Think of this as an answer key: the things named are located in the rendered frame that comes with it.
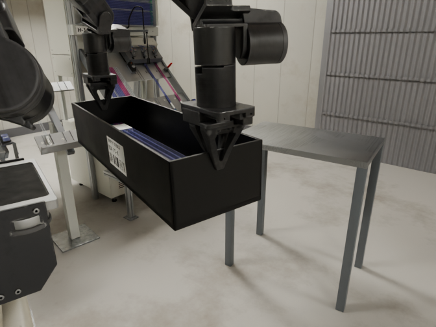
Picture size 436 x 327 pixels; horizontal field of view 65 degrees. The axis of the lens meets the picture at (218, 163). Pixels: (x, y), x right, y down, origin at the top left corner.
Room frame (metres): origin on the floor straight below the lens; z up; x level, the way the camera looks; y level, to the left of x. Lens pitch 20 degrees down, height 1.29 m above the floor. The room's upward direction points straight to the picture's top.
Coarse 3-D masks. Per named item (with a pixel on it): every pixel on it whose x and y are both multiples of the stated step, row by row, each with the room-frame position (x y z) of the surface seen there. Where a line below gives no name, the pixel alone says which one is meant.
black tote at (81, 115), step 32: (128, 96) 1.00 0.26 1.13; (96, 128) 0.73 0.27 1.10; (160, 128) 0.85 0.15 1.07; (128, 160) 0.58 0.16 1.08; (160, 160) 0.46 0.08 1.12; (192, 160) 0.46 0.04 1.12; (256, 160) 0.53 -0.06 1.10; (160, 192) 0.47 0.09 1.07; (192, 192) 0.46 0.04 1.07; (224, 192) 0.49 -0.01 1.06; (256, 192) 0.53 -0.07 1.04; (192, 224) 0.46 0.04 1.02
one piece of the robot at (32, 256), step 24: (0, 168) 0.65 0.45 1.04; (24, 168) 0.65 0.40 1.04; (0, 192) 0.53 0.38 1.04; (24, 192) 0.53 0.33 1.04; (48, 192) 0.53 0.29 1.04; (0, 216) 0.45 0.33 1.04; (24, 216) 0.47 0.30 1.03; (48, 216) 0.50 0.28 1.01; (0, 240) 0.45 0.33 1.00; (24, 240) 0.46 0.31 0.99; (48, 240) 0.48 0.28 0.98; (0, 264) 0.44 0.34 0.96; (24, 264) 0.46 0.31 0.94; (48, 264) 0.48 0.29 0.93; (0, 288) 0.44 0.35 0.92; (24, 288) 0.45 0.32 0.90
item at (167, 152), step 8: (120, 128) 0.88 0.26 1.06; (128, 128) 0.88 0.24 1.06; (136, 136) 0.80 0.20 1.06; (144, 136) 0.80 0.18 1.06; (144, 144) 0.74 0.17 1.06; (152, 144) 0.73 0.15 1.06; (160, 144) 0.73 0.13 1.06; (160, 152) 0.67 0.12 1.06; (168, 152) 0.67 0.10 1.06; (176, 152) 0.67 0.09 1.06
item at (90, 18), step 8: (72, 0) 0.88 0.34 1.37; (80, 0) 0.86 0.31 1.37; (88, 0) 0.87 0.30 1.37; (96, 0) 0.89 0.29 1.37; (104, 0) 0.90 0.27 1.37; (80, 8) 0.88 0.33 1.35; (88, 8) 0.88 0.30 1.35; (96, 8) 0.89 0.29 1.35; (104, 8) 0.91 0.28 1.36; (88, 16) 0.88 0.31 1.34; (96, 16) 0.90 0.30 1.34; (112, 16) 0.93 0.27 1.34; (96, 24) 0.90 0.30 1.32
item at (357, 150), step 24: (264, 144) 1.60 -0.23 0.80; (288, 144) 1.59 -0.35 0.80; (312, 144) 1.59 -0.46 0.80; (336, 144) 1.59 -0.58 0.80; (360, 144) 1.59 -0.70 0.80; (264, 168) 2.04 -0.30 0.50; (360, 168) 1.35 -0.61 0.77; (264, 192) 2.05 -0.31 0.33; (360, 192) 1.34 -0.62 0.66; (264, 216) 2.07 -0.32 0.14; (360, 240) 1.69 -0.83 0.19; (360, 264) 1.68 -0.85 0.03
